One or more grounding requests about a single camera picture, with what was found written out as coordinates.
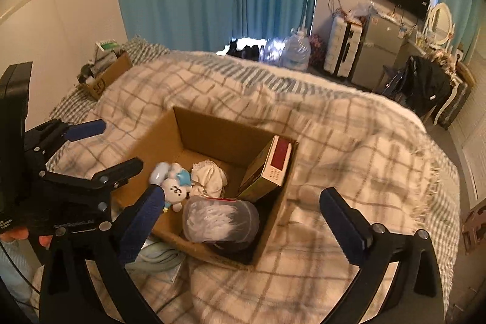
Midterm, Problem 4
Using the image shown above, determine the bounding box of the white blue plush toy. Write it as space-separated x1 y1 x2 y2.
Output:
148 162 192 212

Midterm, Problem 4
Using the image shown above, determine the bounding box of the cream cloth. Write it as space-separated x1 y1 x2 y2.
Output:
190 159 228 198

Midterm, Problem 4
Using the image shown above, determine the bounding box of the clear plastic container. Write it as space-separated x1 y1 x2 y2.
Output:
183 196 259 244

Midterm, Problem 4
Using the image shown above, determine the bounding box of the person's left hand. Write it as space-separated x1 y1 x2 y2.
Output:
0 227 53 249

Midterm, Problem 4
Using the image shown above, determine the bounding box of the small brown cardboard box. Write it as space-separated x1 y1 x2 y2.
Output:
77 39 133 100

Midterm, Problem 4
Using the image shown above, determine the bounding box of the large open cardboard box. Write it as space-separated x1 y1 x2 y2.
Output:
115 107 297 271

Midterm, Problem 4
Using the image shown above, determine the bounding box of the brown plastic stool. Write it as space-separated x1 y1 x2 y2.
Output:
461 199 486 254

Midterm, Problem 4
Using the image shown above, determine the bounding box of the red and tan book box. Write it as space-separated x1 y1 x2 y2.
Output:
236 135 293 202

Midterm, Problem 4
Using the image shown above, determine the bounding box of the plaid fringed blanket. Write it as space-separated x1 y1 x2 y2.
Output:
50 50 460 323

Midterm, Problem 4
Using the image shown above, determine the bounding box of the white louvered wardrobe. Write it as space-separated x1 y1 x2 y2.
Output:
451 40 486 209

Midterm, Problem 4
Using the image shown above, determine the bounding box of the black jacket on chair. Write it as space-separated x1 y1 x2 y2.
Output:
382 56 452 117

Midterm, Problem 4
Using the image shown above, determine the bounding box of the large water bottle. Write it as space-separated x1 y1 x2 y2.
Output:
280 28 311 72

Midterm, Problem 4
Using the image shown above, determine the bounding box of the white dressing table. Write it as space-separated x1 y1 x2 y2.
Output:
390 49 475 129

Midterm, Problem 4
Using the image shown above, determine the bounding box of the grey mini fridge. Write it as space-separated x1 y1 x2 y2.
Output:
351 14 404 90

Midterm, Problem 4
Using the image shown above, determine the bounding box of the white ribbed suitcase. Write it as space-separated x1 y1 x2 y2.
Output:
324 15 362 78

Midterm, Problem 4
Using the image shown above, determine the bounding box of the oval vanity mirror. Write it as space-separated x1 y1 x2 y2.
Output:
423 2 454 46

